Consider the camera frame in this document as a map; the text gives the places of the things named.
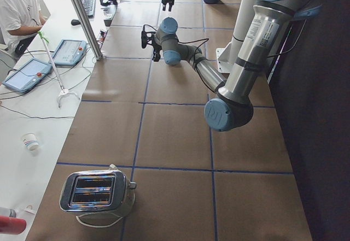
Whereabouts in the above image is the black keyboard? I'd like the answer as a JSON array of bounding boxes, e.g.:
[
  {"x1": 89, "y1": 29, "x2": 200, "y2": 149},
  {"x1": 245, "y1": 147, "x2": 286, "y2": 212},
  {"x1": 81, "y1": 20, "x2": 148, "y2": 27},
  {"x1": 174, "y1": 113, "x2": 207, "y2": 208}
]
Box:
[{"x1": 81, "y1": 0, "x2": 96, "y2": 19}]

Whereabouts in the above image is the black computer mouse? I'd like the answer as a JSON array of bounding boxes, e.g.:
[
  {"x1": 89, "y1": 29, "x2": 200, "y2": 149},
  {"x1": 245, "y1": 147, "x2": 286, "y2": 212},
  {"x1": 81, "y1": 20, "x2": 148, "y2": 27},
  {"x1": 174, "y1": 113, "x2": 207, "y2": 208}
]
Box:
[{"x1": 71, "y1": 19, "x2": 81, "y2": 26}]

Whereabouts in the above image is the teach pendant far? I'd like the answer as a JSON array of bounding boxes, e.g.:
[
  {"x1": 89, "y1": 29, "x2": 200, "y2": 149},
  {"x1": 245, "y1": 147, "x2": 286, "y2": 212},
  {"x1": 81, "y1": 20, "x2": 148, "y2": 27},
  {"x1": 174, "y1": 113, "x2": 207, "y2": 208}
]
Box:
[{"x1": 52, "y1": 39, "x2": 87, "y2": 68}]

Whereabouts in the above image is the teach pendant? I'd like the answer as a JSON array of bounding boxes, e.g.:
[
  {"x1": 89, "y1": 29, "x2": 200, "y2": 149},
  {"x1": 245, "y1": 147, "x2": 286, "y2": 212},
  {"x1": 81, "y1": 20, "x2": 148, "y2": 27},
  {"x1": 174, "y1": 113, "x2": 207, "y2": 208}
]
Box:
[
  {"x1": 52, "y1": 39, "x2": 87, "y2": 68},
  {"x1": 3, "y1": 58, "x2": 52, "y2": 93}
]

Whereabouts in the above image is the reacher grabber tool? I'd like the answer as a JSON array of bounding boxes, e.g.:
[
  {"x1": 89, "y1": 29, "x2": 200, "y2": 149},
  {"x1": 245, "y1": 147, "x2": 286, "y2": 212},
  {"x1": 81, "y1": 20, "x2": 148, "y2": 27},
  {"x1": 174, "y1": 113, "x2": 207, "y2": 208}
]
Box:
[{"x1": 38, "y1": 31, "x2": 80, "y2": 108}]

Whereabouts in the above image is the teach pendant near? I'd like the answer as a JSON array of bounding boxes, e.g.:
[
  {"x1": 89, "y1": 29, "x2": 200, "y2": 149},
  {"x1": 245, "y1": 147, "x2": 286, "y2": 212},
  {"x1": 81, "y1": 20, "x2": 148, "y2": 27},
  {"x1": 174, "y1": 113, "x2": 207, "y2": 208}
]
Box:
[{"x1": 3, "y1": 58, "x2": 52, "y2": 93}]

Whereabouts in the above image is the person in white shirt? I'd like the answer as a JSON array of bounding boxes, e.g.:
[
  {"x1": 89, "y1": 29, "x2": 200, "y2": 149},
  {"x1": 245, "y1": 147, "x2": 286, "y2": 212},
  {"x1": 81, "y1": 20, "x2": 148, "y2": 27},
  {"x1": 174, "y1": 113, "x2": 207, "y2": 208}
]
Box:
[{"x1": 1, "y1": 0, "x2": 46, "y2": 58}]

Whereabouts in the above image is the paper cup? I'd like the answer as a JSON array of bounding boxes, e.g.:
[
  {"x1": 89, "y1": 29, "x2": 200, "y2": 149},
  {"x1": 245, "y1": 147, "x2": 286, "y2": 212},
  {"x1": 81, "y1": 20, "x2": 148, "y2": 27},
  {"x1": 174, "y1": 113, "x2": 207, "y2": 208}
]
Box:
[{"x1": 21, "y1": 133, "x2": 39, "y2": 151}]

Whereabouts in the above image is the chrome toaster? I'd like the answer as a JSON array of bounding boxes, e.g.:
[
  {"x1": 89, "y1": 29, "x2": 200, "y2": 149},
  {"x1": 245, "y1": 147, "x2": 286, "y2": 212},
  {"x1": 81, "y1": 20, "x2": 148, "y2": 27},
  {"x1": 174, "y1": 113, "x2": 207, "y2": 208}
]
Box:
[{"x1": 59, "y1": 164, "x2": 137, "y2": 228}]

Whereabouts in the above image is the red bottle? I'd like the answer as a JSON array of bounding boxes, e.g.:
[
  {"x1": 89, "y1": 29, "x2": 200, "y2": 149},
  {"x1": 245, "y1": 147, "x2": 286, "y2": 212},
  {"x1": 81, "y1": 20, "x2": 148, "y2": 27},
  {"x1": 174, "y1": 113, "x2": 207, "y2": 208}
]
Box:
[{"x1": 1, "y1": 207, "x2": 27, "y2": 234}]

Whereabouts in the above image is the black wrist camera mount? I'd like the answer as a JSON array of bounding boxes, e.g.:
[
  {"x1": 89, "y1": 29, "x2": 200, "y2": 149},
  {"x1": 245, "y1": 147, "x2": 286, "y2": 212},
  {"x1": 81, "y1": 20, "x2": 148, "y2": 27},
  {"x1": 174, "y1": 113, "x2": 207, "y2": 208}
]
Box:
[{"x1": 141, "y1": 24, "x2": 156, "y2": 49}]

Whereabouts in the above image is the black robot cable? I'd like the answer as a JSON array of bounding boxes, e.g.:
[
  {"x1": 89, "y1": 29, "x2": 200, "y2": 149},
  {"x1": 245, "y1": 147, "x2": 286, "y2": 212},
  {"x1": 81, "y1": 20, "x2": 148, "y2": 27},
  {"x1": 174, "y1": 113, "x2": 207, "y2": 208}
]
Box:
[{"x1": 142, "y1": 23, "x2": 301, "y2": 61}]

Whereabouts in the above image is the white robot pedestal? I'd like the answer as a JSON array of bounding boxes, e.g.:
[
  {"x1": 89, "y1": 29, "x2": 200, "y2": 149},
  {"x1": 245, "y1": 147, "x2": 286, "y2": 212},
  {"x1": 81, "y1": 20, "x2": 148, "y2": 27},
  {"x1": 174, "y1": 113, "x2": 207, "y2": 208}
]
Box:
[{"x1": 216, "y1": 0, "x2": 255, "y2": 74}]

